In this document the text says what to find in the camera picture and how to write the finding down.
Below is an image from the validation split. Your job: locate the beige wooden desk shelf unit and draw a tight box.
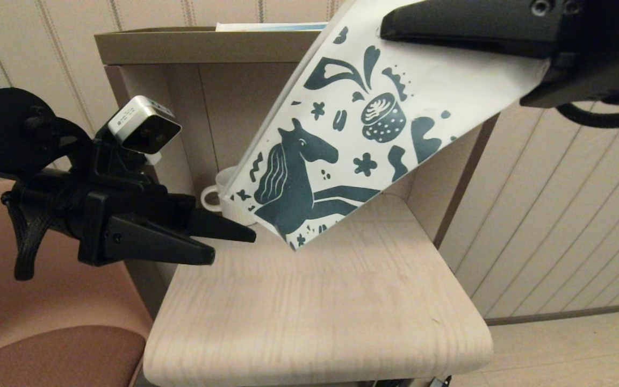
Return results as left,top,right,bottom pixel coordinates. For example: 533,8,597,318
93,26,503,387

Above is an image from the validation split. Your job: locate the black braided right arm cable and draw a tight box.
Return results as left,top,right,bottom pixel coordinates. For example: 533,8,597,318
556,101,619,130

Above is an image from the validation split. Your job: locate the white blue toothbrush box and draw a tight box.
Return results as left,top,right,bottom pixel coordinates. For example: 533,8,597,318
215,21,329,32

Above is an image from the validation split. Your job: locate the white horse print pouch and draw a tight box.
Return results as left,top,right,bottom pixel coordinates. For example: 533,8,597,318
222,0,552,252

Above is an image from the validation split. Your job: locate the white ribbed ceramic mug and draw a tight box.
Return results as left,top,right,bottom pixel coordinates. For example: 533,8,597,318
200,166,256,226

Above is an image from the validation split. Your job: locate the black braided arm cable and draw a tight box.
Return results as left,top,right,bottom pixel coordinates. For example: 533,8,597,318
556,101,619,130
1,191,55,282

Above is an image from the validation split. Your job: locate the pink chair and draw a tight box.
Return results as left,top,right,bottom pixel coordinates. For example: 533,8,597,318
0,180,154,387

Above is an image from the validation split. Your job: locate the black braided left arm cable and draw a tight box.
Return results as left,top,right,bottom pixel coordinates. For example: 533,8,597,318
1,191,55,282

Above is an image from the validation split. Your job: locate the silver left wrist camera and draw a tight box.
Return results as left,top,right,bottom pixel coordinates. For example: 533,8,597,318
107,95,183,166

